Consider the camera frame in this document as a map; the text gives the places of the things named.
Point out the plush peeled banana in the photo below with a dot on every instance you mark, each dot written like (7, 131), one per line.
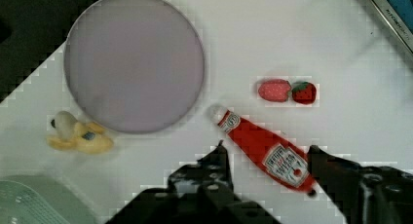
(71, 134)

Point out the red plush strawberry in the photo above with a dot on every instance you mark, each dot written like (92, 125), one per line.
(304, 93)

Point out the plush red ketchup bottle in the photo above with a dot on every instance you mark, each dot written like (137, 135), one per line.
(273, 154)

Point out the pink plush strawberry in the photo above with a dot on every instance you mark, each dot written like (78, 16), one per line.
(275, 90)

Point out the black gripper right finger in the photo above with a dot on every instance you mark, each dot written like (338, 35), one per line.
(364, 195)

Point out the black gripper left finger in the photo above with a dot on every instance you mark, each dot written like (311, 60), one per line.
(200, 193)

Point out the lilac round plate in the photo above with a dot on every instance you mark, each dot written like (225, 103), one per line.
(134, 66)

